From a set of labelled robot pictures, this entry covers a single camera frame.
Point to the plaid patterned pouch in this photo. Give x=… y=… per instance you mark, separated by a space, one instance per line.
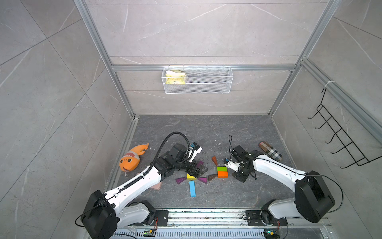
x=270 y=151

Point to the green block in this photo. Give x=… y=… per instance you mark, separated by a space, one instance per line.
x=222 y=169

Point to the pink rounded case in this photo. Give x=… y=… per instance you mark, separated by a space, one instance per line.
x=157 y=186

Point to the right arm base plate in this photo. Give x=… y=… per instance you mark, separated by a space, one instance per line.
x=257 y=218

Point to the yellow cloth in basket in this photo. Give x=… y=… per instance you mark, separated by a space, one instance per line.
x=175 y=77

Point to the purple wedge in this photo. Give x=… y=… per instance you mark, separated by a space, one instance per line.
x=203 y=179
x=180 y=180
x=200 y=163

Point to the yellow block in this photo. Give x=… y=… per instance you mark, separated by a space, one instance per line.
x=189 y=177

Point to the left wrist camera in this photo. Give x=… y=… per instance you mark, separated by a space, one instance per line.
x=195 y=149

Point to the orange block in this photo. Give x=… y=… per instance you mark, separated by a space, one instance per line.
x=222 y=174

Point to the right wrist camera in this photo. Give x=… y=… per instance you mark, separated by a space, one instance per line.
x=232 y=165

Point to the black wire hook rack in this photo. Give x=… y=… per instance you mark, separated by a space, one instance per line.
x=340 y=135

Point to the orange plush fish toy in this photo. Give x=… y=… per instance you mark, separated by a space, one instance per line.
x=132 y=158

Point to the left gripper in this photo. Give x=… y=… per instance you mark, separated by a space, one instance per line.
x=197 y=173

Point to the metal front rail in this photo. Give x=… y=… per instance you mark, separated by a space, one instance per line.
x=223 y=223

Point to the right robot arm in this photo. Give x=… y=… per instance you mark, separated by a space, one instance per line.
x=312 y=198

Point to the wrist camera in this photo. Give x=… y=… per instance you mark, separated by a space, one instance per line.
x=232 y=165
x=195 y=149

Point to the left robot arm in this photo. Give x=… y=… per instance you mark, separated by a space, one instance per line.
x=104 y=213

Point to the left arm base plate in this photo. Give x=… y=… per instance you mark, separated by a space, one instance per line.
x=163 y=217

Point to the orange red wedge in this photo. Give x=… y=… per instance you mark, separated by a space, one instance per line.
x=214 y=160

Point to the light blue long block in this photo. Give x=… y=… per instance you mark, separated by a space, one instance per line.
x=192 y=188

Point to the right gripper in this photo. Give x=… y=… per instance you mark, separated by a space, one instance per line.
x=240 y=178

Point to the brown wedge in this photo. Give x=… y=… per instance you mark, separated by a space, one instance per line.
x=212 y=176

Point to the white wire mesh basket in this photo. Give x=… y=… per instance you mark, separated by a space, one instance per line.
x=201 y=80

